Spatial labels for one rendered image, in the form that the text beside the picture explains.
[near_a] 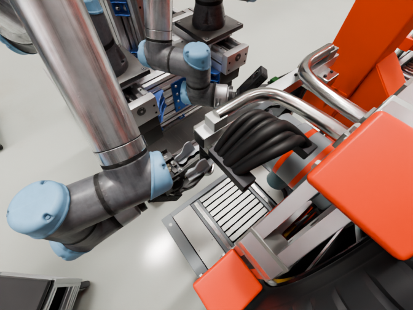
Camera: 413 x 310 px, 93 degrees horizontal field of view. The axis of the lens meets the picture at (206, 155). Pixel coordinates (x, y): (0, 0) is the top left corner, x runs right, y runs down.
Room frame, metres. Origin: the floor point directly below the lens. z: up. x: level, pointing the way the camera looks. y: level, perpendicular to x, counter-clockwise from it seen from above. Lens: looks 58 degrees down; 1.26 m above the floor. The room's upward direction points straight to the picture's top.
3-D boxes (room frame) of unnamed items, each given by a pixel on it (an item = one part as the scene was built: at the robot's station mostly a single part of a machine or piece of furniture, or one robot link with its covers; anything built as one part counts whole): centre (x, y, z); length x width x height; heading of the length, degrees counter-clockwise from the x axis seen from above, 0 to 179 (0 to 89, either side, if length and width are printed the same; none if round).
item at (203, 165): (0.22, 0.01, 0.85); 0.09 x 0.03 x 0.06; 119
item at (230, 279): (-0.01, -0.03, 0.85); 0.09 x 0.08 x 0.07; 128
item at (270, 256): (0.18, -0.28, 0.85); 0.54 x 0.07 x 0.54; 128
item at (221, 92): (0.50, -0.05, 0.81); 0.08 x 0.05 x 0.08; 172
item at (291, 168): (0.24, -0.23, 0.85); 0.21 x 0.14 x 0.14; 38
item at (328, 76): (0.45, -0.29, 0.93); 0.09 x 0.05 x 0.05; 38
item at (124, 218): (0.13, 0.18, 0.85); 0.08 x 0.05 x 0.08; 38
